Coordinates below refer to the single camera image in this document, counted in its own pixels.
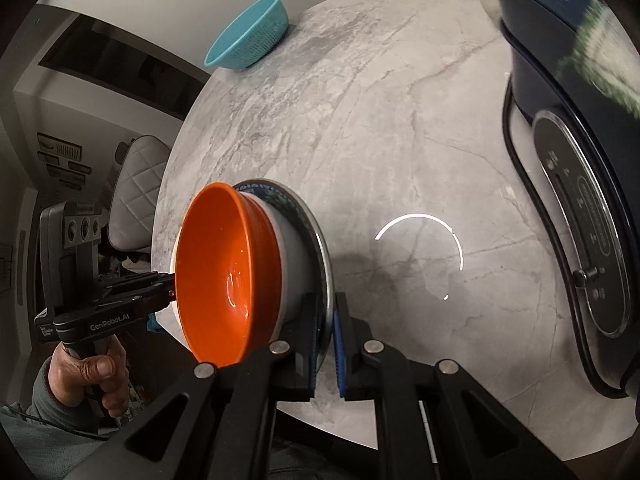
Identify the person's left forearm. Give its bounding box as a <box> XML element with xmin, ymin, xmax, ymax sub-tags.
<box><xmin>0</xmin><ymin>360</ymin><xmax>116</xmax><ymax>480</ymax></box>

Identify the grey quilted chair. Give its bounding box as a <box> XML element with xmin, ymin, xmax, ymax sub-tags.
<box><xmin>106</xmin><ymin>135</ymin><xmax>173</xmax><ymax>256</ymax></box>

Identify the blue patterned ceramic bowl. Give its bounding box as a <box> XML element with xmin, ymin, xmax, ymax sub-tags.
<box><xmin>235</xmin><ymin>178</ymin><xmax>335</xmax><ymax>361</ymax></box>

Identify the orange bowl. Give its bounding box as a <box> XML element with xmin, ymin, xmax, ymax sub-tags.
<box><xmin>173</xmin><ymin>182</ymin><xmax>283</xmax><ymax>367</ymax></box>

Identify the teal plastic colander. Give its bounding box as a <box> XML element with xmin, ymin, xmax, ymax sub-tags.
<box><xmin>204</xmin><ymin>0</ymin><xmax>292</xmax><ymax>72</ymax></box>

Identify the navy blue electric cooker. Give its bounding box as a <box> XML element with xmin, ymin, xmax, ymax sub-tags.
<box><xmin>479</xmin><ymin>0</ymin><xmax>640</xmax><ymax>401</ymax></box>

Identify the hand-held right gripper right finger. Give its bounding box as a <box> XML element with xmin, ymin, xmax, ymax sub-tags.
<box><xmin>334</xmin><ymin>291</ymin><xmax>581</xmax><ymax>480</ymax></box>

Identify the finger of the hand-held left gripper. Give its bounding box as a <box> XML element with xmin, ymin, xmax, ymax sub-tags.
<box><xmin>99</xmin><ymin>289</ymin><xmax>177</xmax><ymax>318</ymax></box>
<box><xmin>101</xmin><ymin>270</ymin><xmax>177</xmax><ymax>294</ymax></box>

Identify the black power cable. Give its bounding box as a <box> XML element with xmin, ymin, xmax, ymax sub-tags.
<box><xmin>501</xmin><ymin>77</ymin><xmax>628</xmax><ymax>401</ymax></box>

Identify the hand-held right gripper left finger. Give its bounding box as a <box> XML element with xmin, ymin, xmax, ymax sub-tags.
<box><xmin>70</xmin><ymin>292</ymin><xmax>323</xmax><ymax>480</ymax></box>

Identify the small white bowl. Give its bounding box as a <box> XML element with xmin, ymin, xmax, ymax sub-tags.
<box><xmin>247</xmin><ymin>192</ymin><xmax>313</xmax><ymax>343</ymax></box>

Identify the person's left hand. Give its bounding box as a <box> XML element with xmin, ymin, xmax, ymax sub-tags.
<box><xmin>47</xmin><ymin>335</ymin><xmax>132</xmax><ymax>418</ymax></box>

